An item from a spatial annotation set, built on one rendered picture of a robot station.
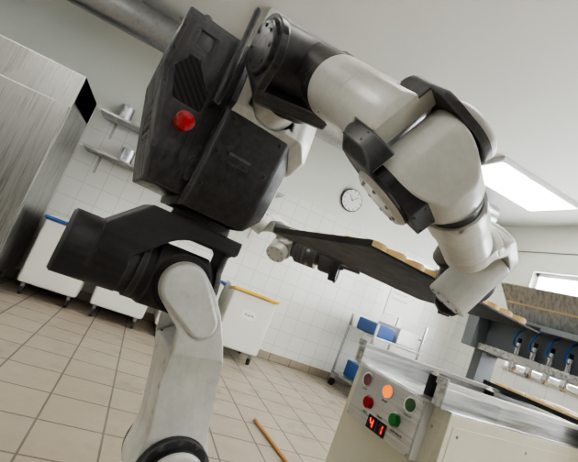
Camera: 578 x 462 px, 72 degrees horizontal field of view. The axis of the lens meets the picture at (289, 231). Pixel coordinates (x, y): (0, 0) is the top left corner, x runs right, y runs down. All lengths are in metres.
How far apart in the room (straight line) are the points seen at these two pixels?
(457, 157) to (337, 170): 5.10
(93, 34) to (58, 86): 1.26
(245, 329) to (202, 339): 3.73
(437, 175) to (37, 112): 3.94
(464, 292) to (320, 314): 4.88
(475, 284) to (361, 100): 0.32
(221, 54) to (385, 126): 0.39
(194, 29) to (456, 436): 1.01
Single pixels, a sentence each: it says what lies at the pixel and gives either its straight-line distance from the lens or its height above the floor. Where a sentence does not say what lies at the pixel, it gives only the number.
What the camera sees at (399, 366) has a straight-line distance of 1.35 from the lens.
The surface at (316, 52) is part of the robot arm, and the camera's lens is 0.60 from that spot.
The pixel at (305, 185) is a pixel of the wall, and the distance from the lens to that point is 5.31.
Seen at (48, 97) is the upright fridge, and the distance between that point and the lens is 4.21.
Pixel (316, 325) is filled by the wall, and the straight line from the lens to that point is 5.49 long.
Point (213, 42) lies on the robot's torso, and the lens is 0.75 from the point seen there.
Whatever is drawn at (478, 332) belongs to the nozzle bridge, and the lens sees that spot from 1.93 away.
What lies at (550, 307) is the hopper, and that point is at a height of 1.26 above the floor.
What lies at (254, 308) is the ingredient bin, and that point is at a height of 0.61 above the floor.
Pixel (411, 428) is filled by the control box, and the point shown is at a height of 0.77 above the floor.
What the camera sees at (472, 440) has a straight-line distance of 1.16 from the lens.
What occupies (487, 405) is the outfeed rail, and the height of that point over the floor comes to 0.88.
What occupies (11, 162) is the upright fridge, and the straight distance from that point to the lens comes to 4.15.
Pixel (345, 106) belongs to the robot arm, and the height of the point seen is 1.19.
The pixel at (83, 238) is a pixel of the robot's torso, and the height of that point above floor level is 0.92.
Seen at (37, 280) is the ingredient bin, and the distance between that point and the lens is 4.34.
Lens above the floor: 0.97
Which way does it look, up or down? 7 degrees up
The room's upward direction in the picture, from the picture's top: 22 degrees clockwise
